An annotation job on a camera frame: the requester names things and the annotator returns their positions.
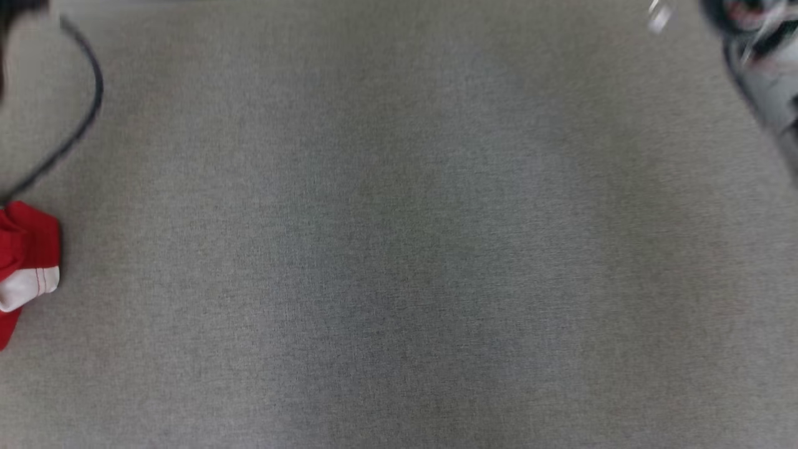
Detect red shorts with white trim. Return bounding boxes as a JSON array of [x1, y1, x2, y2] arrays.
[[0, 201, 62, 352]]

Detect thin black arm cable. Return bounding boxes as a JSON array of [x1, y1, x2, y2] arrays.
[[0, 16, 105, 204]]

